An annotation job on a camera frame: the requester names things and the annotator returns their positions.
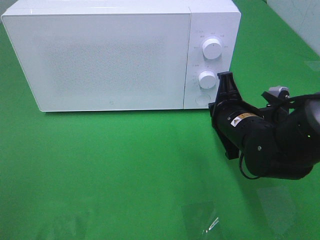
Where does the white microwave knob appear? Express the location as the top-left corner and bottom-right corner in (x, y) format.
(202, 37), (223, 60)
(198, 71), (217, 89)

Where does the clear tape patch centre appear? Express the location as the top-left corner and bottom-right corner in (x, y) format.
(181, 201), (224, 240)

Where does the white microwave door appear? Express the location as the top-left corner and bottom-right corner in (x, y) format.
(2, 14), (190, 112)

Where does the round white door button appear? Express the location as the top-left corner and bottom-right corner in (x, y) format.
(195, 94), (211, 107)

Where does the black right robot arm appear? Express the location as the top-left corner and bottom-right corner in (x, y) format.
(208, 71), (320, 180)

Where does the white microwave oven body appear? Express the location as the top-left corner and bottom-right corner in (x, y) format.
(1, 0), (241, 109)

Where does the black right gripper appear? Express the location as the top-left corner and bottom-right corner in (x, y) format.
(209, 71), (265, 160)

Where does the clear tape patch far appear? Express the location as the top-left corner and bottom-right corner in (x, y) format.
(305, 60), (320, 72)

